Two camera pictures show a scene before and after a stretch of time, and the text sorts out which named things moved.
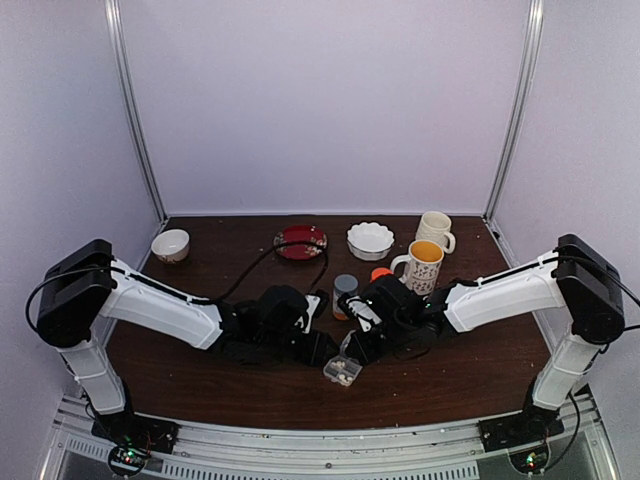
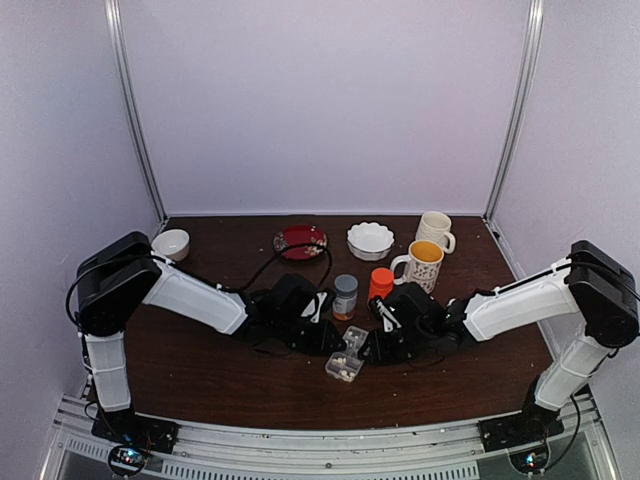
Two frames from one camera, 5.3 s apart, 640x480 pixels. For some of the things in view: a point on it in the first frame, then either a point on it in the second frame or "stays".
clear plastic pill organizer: (342, 369) stays
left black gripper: (313, 355) -> (324, 342)
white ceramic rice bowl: (171, 246) stays
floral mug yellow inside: (424, 266) stays
